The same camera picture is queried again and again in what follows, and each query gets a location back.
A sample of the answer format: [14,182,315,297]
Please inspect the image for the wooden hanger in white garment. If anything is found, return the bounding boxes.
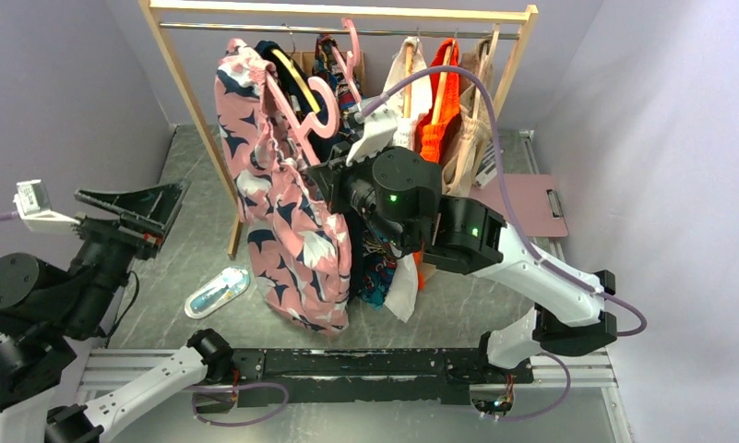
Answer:
[401,43,419,117]

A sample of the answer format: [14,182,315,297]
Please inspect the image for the pink plastic hanger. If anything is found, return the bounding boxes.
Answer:
[262,72,339,166]
[332,18,362,103]

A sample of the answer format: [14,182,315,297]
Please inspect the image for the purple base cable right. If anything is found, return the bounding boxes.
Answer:
[479,352,572,425]

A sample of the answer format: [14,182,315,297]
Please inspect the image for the yellow hanger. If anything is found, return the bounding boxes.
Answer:
[272,49,320,113]

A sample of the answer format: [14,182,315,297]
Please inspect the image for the wooden clothes rack frame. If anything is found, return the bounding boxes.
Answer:
[137,0,541,260]

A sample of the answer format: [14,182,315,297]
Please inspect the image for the orange shorts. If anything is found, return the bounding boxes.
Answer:
[414,38,459,291]

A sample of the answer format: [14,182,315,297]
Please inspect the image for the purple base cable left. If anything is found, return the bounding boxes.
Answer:
[185,381,291,428]

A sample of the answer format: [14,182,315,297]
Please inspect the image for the wooden hanger in beige garment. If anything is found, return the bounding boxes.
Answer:
[458,25,500,188]

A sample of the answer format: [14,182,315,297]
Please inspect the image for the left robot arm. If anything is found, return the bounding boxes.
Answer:
[0,179,238,442]

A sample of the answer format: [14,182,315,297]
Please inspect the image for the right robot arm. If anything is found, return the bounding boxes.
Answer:
[305,147,618,382]

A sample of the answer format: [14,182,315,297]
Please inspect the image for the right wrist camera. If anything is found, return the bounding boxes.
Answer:
[346,103,398,166]

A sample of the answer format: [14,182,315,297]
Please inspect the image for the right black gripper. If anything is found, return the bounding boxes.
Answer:
[311,137,412,251]

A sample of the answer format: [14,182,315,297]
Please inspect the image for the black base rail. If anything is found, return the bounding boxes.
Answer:
[225,348,534,407]

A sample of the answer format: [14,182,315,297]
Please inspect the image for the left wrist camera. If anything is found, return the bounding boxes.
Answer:
[13,179,79,234]

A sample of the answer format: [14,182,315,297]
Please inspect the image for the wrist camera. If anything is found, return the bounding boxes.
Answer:
[346,103,398,166]
[13,179,79,234]

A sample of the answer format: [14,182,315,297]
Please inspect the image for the pink clipboard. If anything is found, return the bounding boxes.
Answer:
[503,173,568,238]

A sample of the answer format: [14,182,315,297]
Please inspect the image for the white garment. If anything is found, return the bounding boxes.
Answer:
[382,36,435,324]

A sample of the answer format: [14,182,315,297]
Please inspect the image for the metal hanging rod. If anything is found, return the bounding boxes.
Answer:
[158,22,493,40]

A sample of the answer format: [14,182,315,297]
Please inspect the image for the colourful patterned garment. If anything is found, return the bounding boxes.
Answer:
[312,33,396,309]

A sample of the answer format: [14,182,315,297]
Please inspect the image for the beige garment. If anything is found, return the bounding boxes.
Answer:
[443,38,494,197]

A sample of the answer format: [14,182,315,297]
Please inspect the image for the pink patterned shorts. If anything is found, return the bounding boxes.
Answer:
[214,38,352,335]

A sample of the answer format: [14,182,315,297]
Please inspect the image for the wooden hanger in orange shorts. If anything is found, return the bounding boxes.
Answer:
[432,39,454,124]

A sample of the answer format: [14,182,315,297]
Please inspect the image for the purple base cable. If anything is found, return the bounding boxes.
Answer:
[185,381,291,428]
[479,352,572,425]

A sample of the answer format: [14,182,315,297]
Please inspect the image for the navy blue garment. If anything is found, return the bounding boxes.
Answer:
[255,41,364,301]

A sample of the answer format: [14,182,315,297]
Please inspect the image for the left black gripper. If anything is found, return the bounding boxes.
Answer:
[66,175,193,331]

